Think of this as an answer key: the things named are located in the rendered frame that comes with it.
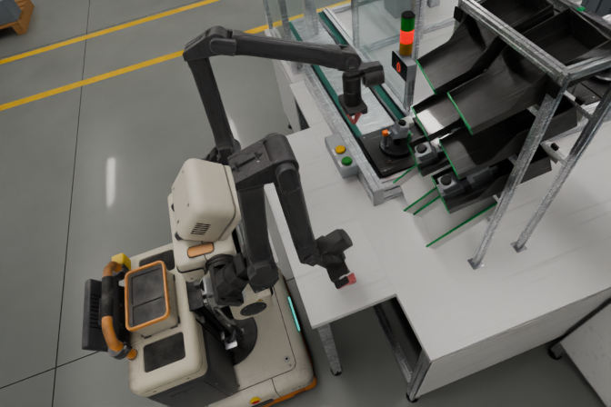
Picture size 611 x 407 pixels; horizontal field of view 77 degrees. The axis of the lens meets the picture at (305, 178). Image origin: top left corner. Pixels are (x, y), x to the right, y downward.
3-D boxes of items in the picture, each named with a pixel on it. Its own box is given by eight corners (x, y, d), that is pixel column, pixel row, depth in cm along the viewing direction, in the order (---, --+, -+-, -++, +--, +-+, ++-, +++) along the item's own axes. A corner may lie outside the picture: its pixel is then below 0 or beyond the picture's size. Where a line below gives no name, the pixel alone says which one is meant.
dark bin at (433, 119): (428, 141, 106) (419, 126, 101) (413, 111, 115) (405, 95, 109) (532, 89, 97) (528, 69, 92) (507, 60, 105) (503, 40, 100)
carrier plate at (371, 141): (382, 179, 150) (382, 175, 148) (357, 139, 165) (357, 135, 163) (437, 159, 152) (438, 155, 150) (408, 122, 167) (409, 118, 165)
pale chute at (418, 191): (412, 214, 134) (404, 211, 131) (400, 185, 142) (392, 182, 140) (480, 166, 118) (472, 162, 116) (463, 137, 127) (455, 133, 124)
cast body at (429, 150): (420, 168, 120) (413, 157, 115) (416, 158, 123) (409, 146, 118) (446, 158, 117) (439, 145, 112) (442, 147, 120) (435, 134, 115)
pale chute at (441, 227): (434, 250, 124) (425, 247, 122) (420, 216, 133) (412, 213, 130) (512, 203, 109) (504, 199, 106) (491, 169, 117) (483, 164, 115)
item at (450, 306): (429, 362, 118) (430, 361, 116) (289, 88, 212) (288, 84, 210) (799, 210, 132) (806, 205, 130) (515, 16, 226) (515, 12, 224)
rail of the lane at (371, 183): (374, 206, 153) (374, 190, 145) (304, 83, 209) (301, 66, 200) (385, 202, 154) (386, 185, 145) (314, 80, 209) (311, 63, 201)
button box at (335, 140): (343, 179, 159) (342, 170, 154) (325, 146, 172) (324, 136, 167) (358, 173, 159) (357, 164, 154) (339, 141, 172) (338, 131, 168)
